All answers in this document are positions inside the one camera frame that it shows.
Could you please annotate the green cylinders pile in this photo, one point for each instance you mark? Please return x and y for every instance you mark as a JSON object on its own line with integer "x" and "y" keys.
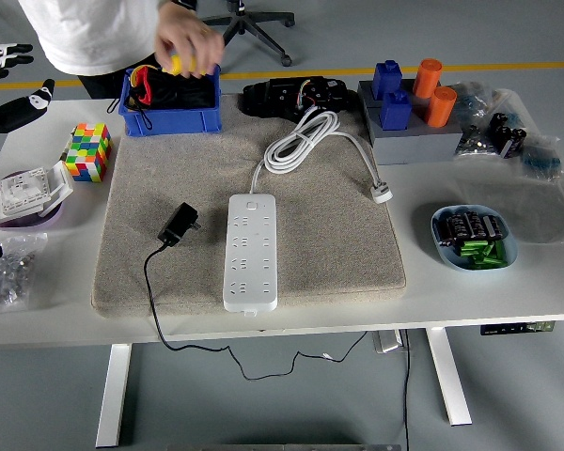
{"x": 484, "y": 256}

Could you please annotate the black capacitors pile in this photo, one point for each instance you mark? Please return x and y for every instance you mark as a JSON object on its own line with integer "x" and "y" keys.
{"x": 470, "y": 224}

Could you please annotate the blue plastic bin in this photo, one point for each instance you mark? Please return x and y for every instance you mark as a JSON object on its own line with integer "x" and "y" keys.
{"x": 169, "y": 123}

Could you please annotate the person's left hand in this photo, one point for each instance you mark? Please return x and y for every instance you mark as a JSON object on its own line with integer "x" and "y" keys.
{"x": 188, "y": 40}

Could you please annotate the colourful puzzle cube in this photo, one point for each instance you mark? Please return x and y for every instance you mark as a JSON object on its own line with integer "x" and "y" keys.
{"x": 89, "y": 150}

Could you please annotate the light blue dish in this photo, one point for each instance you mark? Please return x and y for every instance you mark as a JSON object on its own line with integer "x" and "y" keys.
{"x": 511, "y": 244}

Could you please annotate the white table leg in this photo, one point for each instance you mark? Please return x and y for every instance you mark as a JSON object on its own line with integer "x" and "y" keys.
{"x": 113, "y": 394}
{"x": 449, "y": 376}

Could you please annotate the clear bag of screws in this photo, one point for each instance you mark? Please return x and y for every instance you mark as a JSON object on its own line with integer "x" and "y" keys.
{"x": 4, "y": 277}

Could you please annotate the grey-brown mat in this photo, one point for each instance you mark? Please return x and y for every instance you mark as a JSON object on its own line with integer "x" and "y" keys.
{"x": 333, "y": 235}

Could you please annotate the black office chair base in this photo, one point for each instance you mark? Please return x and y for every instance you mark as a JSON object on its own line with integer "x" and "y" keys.
{"x": 263, "y": 37}

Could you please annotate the metal bracket under table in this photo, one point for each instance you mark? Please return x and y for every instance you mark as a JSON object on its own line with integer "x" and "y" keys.
{"x": 387, "y": 340}

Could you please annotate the large empty clear bag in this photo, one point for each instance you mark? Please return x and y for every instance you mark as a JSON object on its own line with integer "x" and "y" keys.
{"x": 536, "y": 211}

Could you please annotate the black red yellow cloth pouch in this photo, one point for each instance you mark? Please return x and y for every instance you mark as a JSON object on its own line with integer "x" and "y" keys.
{"x": 178, "y": 91}

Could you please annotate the clear bag of metal parts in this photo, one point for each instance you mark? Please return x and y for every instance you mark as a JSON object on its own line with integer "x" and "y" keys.
{"x": 472, "y": 141}

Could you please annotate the black table control panel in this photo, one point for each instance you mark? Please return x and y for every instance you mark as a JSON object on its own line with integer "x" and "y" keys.
{"x": 512, "y": 328}

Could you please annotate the clear bag of blue parts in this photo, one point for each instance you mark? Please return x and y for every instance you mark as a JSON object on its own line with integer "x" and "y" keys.
{"x": 540, "y": 160}
{"x": 474, "y": 101}

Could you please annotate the purple bowl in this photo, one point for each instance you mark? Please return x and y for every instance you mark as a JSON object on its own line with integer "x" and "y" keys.
{"x": 23, "y": 225}

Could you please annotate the grey block base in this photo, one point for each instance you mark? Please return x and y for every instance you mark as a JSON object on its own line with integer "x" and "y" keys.
{"x": 418, "y": 148}

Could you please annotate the orange cylinder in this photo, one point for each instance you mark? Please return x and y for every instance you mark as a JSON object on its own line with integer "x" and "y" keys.
{"x": 439, "y": 108}
{"x": 425, "y": 77}

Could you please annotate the clear bag of black capacitors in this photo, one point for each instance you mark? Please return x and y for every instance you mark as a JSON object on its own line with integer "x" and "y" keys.
{"x": 505, "y": 134}

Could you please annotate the black wristwatch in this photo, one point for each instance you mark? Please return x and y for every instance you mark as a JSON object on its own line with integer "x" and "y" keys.
{"x": 185, "y": 3}

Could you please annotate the blue block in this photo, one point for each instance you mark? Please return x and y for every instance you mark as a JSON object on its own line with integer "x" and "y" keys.
{"x": 385, "y": 80}
{"x": 395, "y": 113}

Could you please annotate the yellow ball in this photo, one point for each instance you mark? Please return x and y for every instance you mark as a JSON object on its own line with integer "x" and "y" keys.
{"x": 176, "y": 65}

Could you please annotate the person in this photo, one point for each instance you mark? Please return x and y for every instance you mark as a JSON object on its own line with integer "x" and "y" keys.
{"x": 94, "y": 33}

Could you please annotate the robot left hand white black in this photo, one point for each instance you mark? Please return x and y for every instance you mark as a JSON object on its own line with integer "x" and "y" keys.
{"x": 19, "y": 110}

